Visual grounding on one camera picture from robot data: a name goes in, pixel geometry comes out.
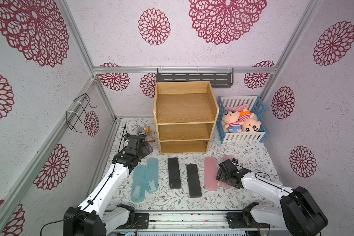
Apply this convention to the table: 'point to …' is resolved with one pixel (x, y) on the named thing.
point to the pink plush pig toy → (231, 117)
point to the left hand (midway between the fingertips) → (143, 149)
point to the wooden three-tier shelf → (186, 113)
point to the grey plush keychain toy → (142, 133)
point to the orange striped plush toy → (249, 122)
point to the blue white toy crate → (255, 106)
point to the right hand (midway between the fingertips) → (226, 179)
